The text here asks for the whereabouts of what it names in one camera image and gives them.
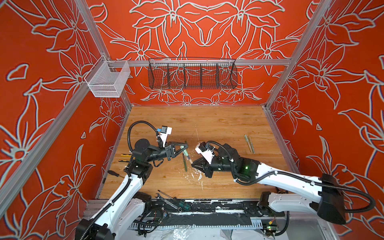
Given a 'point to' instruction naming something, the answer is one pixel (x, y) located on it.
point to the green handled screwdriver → (182, 204)
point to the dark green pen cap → (185, 141)
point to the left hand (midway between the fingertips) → (186, 147)
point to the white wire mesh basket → (107, 78)
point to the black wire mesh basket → (188, 73)
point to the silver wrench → (179, 209)
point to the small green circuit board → (272, 228)
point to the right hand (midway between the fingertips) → (190, 164)
